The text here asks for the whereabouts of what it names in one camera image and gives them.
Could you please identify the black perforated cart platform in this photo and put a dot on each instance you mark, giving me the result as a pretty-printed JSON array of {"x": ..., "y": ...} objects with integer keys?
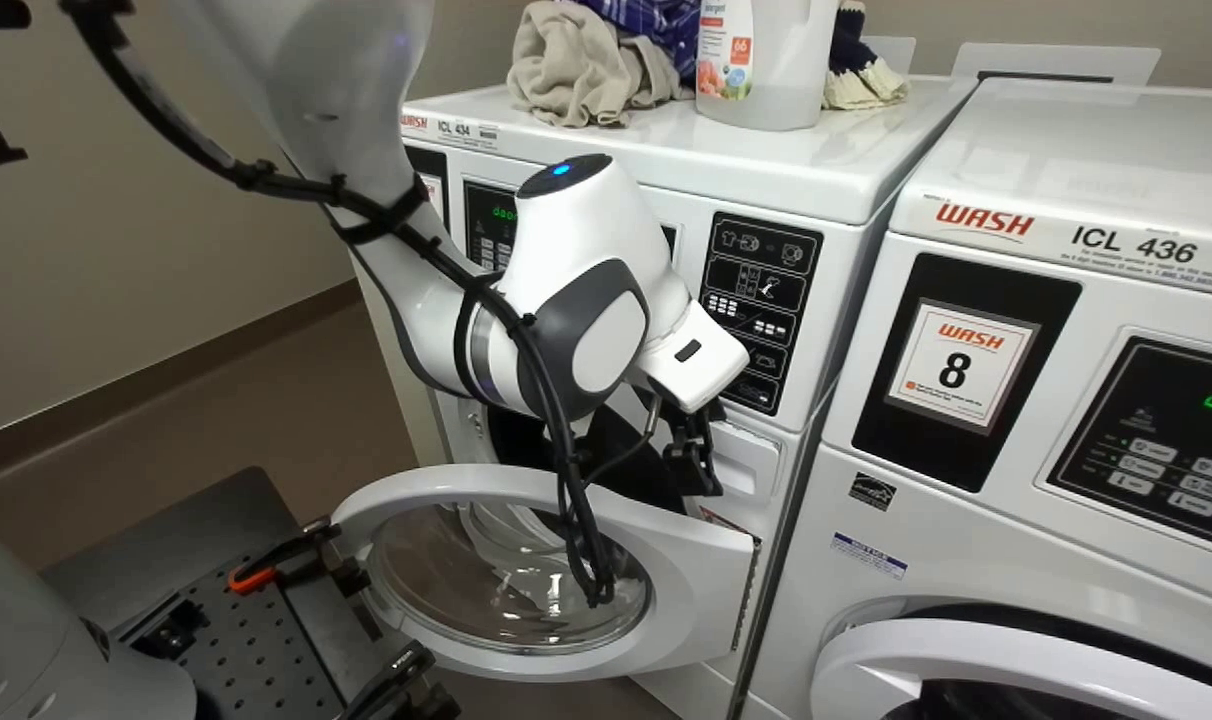
[{"x": 191, "y": 535}]

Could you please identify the grey rounded robot base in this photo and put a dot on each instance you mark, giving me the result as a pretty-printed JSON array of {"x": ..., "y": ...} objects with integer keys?
[{"x": 30, "y": 643}]

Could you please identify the pale yellow cloth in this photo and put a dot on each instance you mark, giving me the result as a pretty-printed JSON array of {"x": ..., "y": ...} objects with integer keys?
[{"x": 867, "y": 83}]

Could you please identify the white washing machine number 8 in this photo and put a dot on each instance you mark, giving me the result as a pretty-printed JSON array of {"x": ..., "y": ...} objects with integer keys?
[{"x": 1030, "y": 521}]

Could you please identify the white washing machine number 7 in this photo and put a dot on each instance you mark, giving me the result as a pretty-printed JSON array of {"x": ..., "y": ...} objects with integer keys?
[{"x": 818, "y": 164}]

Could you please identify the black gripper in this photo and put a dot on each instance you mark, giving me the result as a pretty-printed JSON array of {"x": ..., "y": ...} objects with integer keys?
[{"x": 645, "y": 445}]

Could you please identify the round washer 8 door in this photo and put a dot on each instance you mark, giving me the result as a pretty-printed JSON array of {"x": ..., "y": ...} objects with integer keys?
[{"x": 979, "y": 663}]

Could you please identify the small white flat panel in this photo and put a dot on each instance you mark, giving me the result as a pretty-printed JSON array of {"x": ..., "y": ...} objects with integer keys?
[{"x": 893, "y": 54}]

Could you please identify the beige cloth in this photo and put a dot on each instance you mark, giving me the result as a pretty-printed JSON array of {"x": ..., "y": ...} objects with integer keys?
[{"x": 579, "y": 65}]

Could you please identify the white detergent bottle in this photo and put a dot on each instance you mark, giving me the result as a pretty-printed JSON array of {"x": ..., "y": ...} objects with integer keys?
[{"x": 779, "y": 65}]

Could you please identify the round washer 7 door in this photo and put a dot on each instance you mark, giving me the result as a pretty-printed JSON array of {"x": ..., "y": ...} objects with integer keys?
[{"x": 689, "y": 575}]

